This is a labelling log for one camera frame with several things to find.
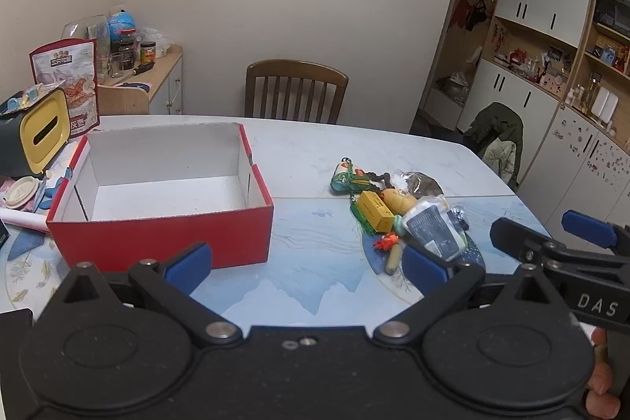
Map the dark green jacket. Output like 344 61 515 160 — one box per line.
463 102 524 192

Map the small red orange toy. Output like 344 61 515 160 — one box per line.
372 233 400 253

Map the colourful plastic trinket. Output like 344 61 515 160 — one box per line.
0 85 50 113

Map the light puffer jacket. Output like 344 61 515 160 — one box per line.
485 139 517 185

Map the red white snack bag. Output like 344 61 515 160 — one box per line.
28 37 100 139

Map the brown wooden chair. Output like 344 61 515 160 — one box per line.
245 60 349 126

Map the blue globe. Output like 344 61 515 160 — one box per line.
107 10 136 43

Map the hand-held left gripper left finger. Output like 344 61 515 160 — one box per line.
34 242 243 349

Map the wooden high chair back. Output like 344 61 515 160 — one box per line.
97 83 151 116

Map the person's right hand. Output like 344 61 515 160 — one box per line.
583 329 622 418

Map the yellow plush toy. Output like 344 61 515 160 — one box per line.
380 188 419 215

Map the small olive cylinder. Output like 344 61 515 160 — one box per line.
384 244 402 274

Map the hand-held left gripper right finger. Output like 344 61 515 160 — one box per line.
373 245 590 349

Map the red cardboard box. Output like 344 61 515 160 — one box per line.
46 122 274 269

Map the brown scrunchie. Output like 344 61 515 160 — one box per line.
367 171 402 189

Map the clear bag of black pieces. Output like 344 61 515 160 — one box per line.
445 204 471 231

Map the grey plastic bag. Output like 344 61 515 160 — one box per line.
435 73 473 106

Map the dark glass jar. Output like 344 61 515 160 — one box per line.
117 30 137 71

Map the wooden side cabinet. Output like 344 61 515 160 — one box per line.
96 43 184 116

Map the green frog pouch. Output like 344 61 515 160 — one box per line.
329 158 382 194

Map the red hanging bag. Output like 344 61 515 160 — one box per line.
450 0 493 32

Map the white blue packet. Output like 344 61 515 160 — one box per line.
400 196 468 263

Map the white paper roll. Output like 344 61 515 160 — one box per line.
0 208 50 234

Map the black flat device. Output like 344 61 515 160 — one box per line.
0 308 34 347

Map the white round lid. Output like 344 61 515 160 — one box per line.
4 176 40 209

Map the brown seed bag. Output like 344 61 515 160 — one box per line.
394 170 444 197

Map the yellow carton box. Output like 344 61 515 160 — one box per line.
355 190 396 234

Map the dark tissue box yellow lid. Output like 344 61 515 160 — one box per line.
0 88 70 179

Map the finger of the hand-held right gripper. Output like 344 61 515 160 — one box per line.
562 210 630 253
489 217 567 263

